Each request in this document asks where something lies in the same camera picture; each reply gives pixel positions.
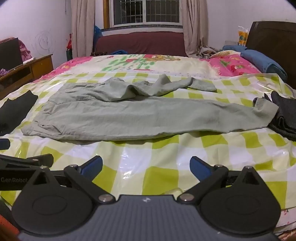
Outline light green pants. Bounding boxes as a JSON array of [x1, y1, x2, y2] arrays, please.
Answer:
[[21, 74, 279, 142]]

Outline blue blanket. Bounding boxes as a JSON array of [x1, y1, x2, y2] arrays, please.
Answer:
[[222, 44, 287, 81]]

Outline maroon sofa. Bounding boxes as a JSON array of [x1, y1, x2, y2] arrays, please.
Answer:
[[92, 29, 188, 57]]

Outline dark wooden headboard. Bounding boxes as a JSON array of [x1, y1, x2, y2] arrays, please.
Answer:
[[245, 21, 296, 90]]

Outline black folded cloth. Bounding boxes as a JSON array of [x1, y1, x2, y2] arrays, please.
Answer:
[[0, 90, 38, 137]]

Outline beige curtain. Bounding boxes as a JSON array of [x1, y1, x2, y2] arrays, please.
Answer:
[[181, 0, 210, 57], [70, 0, 96, 61]]

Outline blue bag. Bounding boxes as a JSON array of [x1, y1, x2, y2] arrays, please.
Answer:
[[94, 25, 102, 44]]

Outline dark grey garment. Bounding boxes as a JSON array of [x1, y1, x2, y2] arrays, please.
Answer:
[[253, 91, 296, 141]]

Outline black television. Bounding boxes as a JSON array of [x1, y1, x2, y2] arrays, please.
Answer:
[[0, 37, 23, 71]]

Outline crumpled patterned bedding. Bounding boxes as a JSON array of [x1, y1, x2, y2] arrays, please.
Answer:
[[200, 46, 242, 59]]

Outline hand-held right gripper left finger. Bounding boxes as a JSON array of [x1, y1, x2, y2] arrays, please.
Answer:
[[32, 156, 115, 205]]

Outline green checkered plastic sheet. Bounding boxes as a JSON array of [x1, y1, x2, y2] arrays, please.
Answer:
[[0, 72, 296, 232]]

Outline yellow plastic bag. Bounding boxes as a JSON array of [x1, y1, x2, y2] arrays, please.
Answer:
[[237, 26, 249, 45]]

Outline wooden cabinet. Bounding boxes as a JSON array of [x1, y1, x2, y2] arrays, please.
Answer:
[[0, 54, 54, 100]]

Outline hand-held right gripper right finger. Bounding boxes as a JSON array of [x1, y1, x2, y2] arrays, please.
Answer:
[[177, 156, 266, 205]]

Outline barred window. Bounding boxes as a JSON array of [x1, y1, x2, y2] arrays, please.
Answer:
[[109, 0, 182, 26]]

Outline pink floral quilt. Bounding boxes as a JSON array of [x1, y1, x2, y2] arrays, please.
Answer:
[[32, 51, 263, 82]]

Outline pink cloth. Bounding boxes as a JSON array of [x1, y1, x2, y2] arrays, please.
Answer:
[[0, 39, 31, 76]]

